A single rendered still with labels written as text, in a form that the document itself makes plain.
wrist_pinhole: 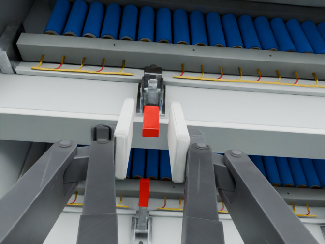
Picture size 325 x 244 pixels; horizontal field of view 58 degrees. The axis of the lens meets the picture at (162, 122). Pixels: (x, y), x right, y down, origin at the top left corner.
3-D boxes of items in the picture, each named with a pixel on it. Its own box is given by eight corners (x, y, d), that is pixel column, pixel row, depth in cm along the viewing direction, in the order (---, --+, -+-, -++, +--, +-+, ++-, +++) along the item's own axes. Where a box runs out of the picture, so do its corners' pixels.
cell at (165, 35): (170, 21, 37) (170, 53, 33) (155, 20, 37) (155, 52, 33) (171, 7, 36) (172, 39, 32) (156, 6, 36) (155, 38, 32)
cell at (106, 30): (121, 16, 37) (116, 49, 33) (107, 15, 37) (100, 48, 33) (121, 3, 36) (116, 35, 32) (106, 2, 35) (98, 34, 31)
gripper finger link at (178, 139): (177, 137, 16) (190, 138, 16) (170, 100, 23) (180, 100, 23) (172, 183, 17) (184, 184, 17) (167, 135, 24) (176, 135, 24)
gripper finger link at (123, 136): (125, 181, 17) (112, 180, 17) (133, 133, 24) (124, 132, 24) (127, 134, 16) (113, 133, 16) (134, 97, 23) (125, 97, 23)
